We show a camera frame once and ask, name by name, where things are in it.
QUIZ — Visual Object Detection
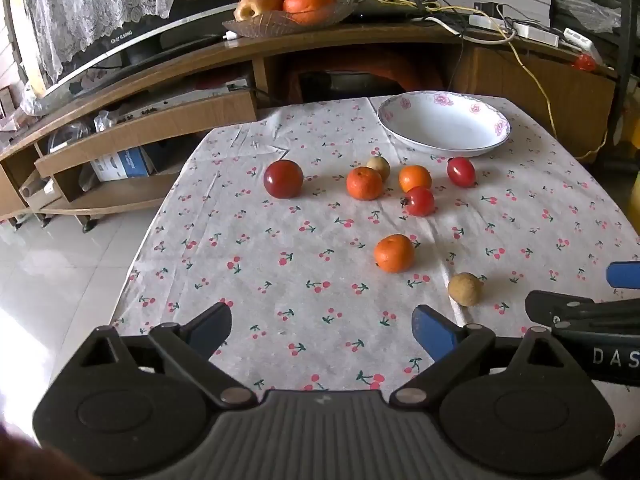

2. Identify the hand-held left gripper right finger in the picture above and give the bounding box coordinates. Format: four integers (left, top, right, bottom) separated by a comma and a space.
389, 304, 577, 408

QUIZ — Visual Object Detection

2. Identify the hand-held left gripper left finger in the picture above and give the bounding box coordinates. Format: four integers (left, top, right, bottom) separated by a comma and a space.
64, 301, 259, 408

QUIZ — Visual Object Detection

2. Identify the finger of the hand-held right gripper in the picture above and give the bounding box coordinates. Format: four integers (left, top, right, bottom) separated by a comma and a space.
525, 290, 640, 332
606, 261, 640, 290

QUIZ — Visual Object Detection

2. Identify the orange tangerine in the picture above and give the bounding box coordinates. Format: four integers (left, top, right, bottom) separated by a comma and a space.
374, 234, 416, 274
398, 165, 433, 193
346, 166, 384, 201

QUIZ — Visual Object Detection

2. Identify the red cherry tomato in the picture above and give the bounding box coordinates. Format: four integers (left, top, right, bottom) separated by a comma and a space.
446, 156, 476, 188
400, 186, 436, 217

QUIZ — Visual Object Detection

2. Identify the white floral bowl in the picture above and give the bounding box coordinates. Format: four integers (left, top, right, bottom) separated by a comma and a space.
377, 91, 512, 157

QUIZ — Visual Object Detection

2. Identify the yellow container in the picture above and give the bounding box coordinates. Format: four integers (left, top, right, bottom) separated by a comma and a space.
619, 169, 640, 235

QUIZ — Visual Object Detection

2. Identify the cherry print tablecloth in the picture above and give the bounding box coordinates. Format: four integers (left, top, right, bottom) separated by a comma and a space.
110, 91, 640, 456

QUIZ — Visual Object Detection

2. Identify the blue and white box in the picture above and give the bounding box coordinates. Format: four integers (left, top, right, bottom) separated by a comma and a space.
89, 146, 157, 184

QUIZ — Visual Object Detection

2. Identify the silver media player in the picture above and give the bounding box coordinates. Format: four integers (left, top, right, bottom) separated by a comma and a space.
106, 91, 257, 122

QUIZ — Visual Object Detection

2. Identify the white oblong device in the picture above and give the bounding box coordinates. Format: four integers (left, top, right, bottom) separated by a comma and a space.
563, 27, 602, 63

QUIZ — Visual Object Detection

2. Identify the black metal rack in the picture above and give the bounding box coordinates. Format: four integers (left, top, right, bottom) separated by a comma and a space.
550, 0, 640, 163

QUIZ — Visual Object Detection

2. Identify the white power strip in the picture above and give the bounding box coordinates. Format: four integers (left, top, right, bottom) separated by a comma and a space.
514, 21, 561, 47

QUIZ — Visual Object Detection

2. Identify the wooden television stand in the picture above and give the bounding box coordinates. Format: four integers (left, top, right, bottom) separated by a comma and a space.
0, 21, 618, 235

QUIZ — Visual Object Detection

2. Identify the glass fruit dish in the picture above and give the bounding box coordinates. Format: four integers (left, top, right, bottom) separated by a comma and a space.
221, 1, 352, 39

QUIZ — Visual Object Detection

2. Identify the yellow apple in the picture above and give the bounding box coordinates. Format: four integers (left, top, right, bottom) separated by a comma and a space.
233, 0, 284, 22

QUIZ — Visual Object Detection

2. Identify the large orange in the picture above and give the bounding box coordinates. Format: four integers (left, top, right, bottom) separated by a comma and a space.
282, 0, 337, 25

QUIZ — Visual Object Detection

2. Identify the white lace cloth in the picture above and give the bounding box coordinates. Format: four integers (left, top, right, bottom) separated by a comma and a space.
21, 0, 190, 82

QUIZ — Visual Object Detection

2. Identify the yellow cable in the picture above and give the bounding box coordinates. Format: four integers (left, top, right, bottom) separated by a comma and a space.
356, 0, 610, 160

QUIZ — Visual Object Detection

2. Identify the white cable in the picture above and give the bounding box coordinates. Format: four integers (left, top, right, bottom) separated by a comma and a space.
411, 14, 518, 45

